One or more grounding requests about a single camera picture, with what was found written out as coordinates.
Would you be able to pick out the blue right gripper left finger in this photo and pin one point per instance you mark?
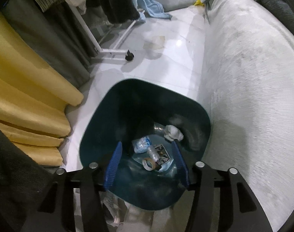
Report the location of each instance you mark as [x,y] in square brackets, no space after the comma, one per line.
[112,167]

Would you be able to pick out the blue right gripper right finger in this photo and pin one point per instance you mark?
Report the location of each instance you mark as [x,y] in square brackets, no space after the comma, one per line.
[182,168]

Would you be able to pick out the dark teal trash bin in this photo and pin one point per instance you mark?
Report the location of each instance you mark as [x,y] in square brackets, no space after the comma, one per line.
[135,114]

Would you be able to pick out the clear plastic wrap bundle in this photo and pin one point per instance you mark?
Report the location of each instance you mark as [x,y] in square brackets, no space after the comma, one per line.
[152,152]

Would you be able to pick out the white tissue wad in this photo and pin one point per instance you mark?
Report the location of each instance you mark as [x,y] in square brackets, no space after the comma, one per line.
[171,133]

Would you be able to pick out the small tape roll in bin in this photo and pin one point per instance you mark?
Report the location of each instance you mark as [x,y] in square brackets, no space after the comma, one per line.
[149,164]

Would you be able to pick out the blue plastic wrapper in bin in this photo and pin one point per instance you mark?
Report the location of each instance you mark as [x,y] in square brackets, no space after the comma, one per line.
[140,145]

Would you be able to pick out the yellow curtain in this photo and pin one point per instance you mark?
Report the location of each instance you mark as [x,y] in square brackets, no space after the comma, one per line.
[33,99]

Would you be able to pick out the grey floor cushion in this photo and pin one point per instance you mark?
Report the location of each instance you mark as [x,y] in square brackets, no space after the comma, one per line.
[170,5]

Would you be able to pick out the dark grey fleece blanket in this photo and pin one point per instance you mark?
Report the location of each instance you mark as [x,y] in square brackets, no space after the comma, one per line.
[281,10]

